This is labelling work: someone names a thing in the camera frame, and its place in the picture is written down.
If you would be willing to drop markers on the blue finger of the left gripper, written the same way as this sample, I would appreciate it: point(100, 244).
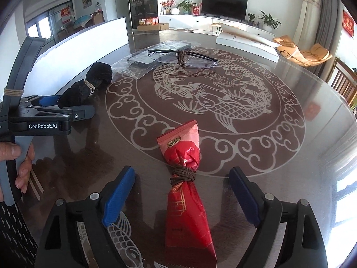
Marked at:
point(77, 113)
point(36, 101)

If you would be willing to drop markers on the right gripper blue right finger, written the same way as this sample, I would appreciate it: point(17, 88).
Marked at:
point(302, 245)

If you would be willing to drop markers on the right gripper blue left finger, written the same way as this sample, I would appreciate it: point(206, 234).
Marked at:
point(60, 243)

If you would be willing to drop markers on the red candy bag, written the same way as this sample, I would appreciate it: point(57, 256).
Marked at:
point(188, 240)

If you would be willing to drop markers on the person's left hand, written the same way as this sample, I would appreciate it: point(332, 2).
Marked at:
point(11, 151)

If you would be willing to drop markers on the white cardboard storage box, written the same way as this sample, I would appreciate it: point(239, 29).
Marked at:
point(61, 63)

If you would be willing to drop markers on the clear plastic packet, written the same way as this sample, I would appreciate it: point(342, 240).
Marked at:
point(140, 63)

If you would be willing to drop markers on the dining table with chairs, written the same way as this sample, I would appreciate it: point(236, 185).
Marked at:
point(80, 24)

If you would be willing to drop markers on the clear safety glasses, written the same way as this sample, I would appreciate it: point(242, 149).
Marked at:
point(183, 58)

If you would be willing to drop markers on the brown cardboard box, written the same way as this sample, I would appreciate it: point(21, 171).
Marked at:
point(153, 27)

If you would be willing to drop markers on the dark glass display cabinet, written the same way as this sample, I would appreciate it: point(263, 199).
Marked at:
point(142, 1)

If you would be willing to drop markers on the red flower bouquet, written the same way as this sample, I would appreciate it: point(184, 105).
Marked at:
point(167, 5)

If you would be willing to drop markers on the white tv cabinet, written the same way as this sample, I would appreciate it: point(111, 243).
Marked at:
point(205, 23)

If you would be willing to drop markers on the green potted plant left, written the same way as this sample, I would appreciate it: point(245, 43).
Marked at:
point(186, 6)

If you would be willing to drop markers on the green potted plant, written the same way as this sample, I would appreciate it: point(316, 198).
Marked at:
point(186, 6)
point(269, 23)

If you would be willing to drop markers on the wooden chair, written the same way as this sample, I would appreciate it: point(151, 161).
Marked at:
point(343, 80)

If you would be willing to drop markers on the black flat television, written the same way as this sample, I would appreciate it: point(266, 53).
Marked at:
point(225, 8)

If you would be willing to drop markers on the orange lounge chair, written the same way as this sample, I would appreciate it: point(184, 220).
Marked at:
point(316, 55)

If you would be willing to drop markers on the white standing air conditioner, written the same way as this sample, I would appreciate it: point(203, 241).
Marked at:
point(307, 27)

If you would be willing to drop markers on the green potted plant right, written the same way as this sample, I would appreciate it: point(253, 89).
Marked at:
point(269, 23)

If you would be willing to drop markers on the grey curtain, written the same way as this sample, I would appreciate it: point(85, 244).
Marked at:
point(328, 34)

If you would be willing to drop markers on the red wall hanging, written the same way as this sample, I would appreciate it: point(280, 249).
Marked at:
point(348, 23)

